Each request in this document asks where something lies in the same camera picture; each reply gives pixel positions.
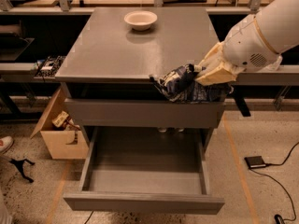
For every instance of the grey drawer cabinet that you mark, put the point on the grey drawer cabinet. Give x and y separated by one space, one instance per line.
111 61

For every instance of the yellow item in box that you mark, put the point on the yellow item in box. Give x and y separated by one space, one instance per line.
60 120

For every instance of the white and red shoe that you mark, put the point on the white and red shoe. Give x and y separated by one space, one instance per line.
6 143

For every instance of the black tripod stand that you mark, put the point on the black tripod stand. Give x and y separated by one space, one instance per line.
19 165

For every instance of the open grey middle drawer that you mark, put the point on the open grey middle drawer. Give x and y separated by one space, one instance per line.
142 170

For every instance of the blue chip bag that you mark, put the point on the blue chip bag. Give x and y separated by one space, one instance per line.
179 86

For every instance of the black patterned device on shelf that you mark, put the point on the black patterned device on shelf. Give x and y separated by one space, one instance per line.
49 66

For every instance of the closed grey top drawer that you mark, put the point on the closed grey top drawer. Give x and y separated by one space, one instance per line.
158 114

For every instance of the white paper bowl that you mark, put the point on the white paper bowl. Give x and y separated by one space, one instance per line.
140 20

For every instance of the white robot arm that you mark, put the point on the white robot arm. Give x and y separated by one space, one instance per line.
254 43

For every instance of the black foot pedal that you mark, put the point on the black foot pedal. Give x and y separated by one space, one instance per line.
255 162

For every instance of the padded gripper body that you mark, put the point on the padded gripper body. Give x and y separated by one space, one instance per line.
247 47

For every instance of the cardboard box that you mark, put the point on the cardboard box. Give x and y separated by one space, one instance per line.
62 143

